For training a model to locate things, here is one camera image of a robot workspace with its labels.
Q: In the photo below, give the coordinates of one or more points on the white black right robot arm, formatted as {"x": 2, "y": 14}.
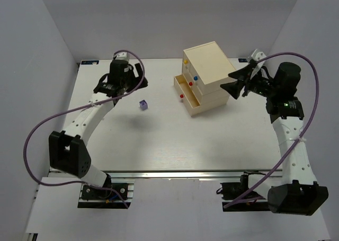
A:
{"x": 298, "y": 192}

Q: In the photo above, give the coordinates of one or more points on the cream plastic drawer cabinet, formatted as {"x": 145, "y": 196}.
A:
{"x": 213, "y": 67}

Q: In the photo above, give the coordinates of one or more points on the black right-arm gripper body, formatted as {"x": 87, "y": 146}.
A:
{"x": 246, "y": 81}

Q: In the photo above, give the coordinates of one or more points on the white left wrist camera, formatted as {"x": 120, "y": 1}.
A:
{"x": 123, "y": 55}

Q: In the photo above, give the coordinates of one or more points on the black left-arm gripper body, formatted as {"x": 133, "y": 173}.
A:
{"x": 136, "y": 77}

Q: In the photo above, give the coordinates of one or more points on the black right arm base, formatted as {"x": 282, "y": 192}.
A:
{"x": 231, "y": 190}

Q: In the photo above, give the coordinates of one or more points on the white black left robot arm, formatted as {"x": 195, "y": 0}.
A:
{"x": 68, "y": 149}

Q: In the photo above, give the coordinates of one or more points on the black table label left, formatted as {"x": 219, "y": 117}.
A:
{"x": 89, "y": 62}

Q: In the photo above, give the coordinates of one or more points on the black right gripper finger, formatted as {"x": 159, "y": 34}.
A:
{"x": 244, "y": 74}
{"x": 234, "y": 88}

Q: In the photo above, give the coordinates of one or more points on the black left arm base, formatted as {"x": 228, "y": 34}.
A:
{"x": 91, "y": 198}

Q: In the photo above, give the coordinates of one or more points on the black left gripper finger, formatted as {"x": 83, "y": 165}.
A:
{"x": 141, "y": 83}
{"x": 139, "y": 70}

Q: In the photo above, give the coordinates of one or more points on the black table label right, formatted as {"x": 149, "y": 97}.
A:
{"x": 243, "y": 60}

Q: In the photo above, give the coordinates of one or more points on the black table label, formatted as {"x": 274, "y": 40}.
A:
{"x": 243, "y": 60}
{"x": 89, "y": 62}

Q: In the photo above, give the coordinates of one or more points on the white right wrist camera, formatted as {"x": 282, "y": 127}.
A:
{"x": 256, "y": 55}

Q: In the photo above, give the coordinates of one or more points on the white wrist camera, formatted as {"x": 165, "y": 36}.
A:
{"x": 123, "y": 55}
{"x": 256, "y": 55}

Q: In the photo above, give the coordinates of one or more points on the purple square lego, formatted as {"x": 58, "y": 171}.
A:
{"x": 143, "y": 105}

